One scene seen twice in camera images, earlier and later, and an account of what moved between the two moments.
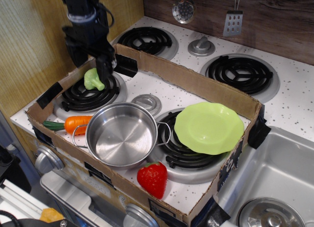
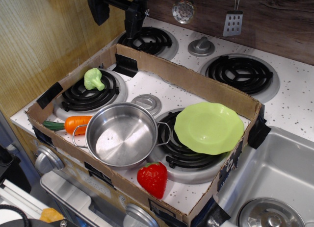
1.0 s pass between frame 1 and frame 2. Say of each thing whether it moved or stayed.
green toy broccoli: stayed
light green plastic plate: stayed
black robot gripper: moved
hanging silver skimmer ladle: stayed
